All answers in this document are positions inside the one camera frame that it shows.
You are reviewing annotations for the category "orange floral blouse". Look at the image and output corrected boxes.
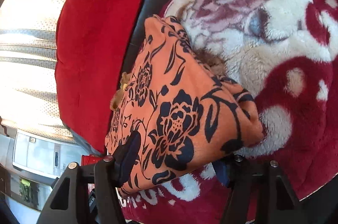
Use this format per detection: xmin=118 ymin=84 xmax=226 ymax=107
xmin=104 ymin=15 xmax=266 ymax=198

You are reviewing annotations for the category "black leather sofa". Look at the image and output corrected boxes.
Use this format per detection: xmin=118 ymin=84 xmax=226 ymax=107
xmin=71 ymin=0 xmax=178 ymax=157

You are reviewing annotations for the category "dotted cream curtain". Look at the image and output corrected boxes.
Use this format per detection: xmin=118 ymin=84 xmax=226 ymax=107
xmin=0 ymin=0 xmax=91 ymax=136

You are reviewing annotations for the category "white appliance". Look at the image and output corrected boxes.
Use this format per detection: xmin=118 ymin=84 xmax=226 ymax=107
xmin=0 ymin=127 xmax=81 ymax=215

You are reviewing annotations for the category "red quilted blanket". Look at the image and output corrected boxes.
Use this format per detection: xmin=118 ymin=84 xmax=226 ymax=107
xmin=55 ymin=0 xmax=175 ymax=159

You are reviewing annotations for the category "floral fleece blanket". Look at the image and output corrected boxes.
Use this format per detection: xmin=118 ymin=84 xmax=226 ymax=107
xmin=116 ymin=0 xmax=338 ymax=224

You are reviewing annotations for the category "red gift box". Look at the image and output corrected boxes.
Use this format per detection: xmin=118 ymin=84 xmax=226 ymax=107
xmin=81 ymin=155 xmax=106 ymax=166

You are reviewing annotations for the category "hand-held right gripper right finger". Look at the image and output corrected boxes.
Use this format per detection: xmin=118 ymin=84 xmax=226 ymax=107
xmin=212 ymin=155 xmax=305 ymax=224

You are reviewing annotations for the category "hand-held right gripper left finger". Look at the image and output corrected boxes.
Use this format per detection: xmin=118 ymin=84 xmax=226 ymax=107
xmin=39 ymin=131 xmax=143 ymax=224

